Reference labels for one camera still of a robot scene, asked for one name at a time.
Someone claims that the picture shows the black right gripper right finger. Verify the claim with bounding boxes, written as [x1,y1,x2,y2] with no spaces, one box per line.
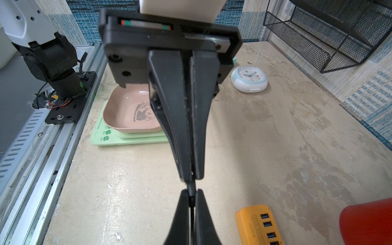
[195,189,222,245]

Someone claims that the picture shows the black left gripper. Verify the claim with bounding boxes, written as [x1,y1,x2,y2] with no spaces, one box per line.
[99,8,243,183]

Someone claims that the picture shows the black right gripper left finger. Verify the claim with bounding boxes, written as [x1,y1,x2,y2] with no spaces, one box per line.
[164,189,190,245]

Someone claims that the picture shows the orange power strip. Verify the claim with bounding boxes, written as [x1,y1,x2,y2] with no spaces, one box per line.
[235,204,284,245]

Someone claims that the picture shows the green electronic kitchen scale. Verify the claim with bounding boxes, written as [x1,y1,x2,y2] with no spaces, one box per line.
[90,102,168,147]

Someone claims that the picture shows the round white alarm clock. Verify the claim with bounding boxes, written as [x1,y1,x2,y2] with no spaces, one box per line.
[231,66,268,93]

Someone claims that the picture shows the pink panda square bowl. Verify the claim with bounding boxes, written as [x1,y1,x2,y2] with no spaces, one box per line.
[103,84,161,133]

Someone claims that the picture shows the red pencil cup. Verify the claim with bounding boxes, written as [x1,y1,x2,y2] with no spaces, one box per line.
[339,198,392,245]

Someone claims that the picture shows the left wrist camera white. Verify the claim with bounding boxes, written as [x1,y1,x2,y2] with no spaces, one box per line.
[139,0,226,23]

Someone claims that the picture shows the black wire mesh shelf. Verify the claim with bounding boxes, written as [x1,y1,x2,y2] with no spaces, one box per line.
[263,1,392,74]

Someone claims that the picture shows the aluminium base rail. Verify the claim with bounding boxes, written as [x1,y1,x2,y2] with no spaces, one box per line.
[1,43,107,245]

